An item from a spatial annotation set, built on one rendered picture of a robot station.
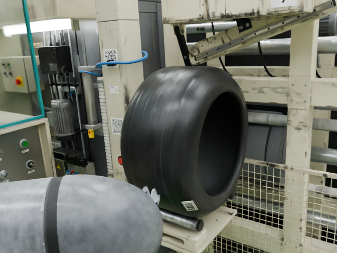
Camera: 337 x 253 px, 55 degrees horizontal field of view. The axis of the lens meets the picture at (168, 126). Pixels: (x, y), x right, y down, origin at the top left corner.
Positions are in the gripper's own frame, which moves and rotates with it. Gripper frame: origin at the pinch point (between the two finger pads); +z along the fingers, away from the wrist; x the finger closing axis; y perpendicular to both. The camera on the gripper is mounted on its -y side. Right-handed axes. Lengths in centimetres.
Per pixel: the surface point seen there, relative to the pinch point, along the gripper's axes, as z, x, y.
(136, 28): 29, 27, 57
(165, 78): 14.6, 4.0, 38.8
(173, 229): 11.4, 2.0, -18.8
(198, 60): 58, 16, 42
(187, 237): 9.8, -5.4, -18.9
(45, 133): 2, 62, 15
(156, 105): 5.1, 1.2, 31.3
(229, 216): 39.7, -8.0, -24.7
